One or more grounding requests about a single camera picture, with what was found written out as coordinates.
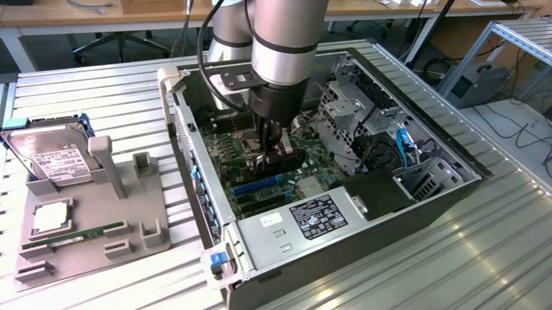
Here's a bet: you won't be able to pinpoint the silver CPU chip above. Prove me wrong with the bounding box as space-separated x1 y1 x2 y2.
32 202 73 234

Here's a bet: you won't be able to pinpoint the black office chair base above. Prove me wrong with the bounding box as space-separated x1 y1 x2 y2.
71 30 170 65

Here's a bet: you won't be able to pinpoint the grey plastic parts rack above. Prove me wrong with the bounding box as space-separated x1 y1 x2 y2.
12 135 174 293

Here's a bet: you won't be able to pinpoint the wooden desk white legs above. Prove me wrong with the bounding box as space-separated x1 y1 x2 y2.
0 0 546 74

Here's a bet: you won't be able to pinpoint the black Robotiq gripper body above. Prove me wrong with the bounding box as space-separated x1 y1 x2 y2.
250 78 310 127

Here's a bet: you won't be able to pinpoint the silver power supply unit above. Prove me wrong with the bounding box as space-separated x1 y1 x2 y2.
236 186 372 271

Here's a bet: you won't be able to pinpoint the open dark PC case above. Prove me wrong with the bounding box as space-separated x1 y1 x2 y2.
157 46 495 310

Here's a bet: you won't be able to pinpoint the grey box with handle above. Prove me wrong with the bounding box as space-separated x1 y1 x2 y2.
439 62 514 110

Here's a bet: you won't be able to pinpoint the green graphics card black fan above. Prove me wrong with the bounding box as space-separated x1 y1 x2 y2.
218 147 310 178

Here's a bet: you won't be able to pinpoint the white wrist camera black mount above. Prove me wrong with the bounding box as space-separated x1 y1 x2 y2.
209 70 269 111

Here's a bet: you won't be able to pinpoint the black wire bundle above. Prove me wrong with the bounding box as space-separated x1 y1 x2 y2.
349 131 400 174

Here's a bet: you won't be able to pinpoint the grey network cable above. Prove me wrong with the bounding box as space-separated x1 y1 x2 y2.
67 0 117 14

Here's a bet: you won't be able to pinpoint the aluminium slat table frame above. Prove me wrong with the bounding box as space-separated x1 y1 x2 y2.
435 19 552 104

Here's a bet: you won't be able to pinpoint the wooden box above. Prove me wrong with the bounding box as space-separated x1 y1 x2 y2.
119 0 185 16

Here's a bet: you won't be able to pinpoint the silver hard disk drive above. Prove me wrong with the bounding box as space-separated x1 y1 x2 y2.
0 124 103 188

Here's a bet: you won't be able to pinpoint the CPU socket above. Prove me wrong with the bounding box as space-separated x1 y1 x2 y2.
240 130 264 153

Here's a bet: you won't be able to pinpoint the green RAM stick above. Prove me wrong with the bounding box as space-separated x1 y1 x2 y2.
20 221 125 250

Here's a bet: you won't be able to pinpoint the silver chipset heatsink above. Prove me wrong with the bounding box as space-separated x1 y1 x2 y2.
297 178 325 198

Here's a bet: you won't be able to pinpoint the green Dell motherboard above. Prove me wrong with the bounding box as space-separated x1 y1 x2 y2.
201 108 351 220

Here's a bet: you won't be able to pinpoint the black expansion slot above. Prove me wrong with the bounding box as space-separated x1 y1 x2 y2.
240 201 281 218
238 193 289 210

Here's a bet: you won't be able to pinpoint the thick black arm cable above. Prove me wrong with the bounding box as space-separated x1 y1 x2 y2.
197 0 254 112

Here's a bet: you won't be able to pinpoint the silver drive cage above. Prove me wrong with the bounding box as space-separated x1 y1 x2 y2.
317 53 411 172

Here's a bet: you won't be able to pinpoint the silver perforated disk bay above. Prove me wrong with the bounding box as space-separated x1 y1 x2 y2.
395 156 483 203

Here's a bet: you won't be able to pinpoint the black coiled cable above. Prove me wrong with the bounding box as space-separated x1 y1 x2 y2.
421 57 451 81

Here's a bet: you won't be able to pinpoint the blue SATA wire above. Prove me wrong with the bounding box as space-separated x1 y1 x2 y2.
395 127 416 169

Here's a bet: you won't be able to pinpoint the blue disk carrier bracket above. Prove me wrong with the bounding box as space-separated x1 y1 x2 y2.
0 111 97 151

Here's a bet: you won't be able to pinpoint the blue expansion slot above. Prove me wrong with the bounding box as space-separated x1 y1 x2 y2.
233 178 282 196

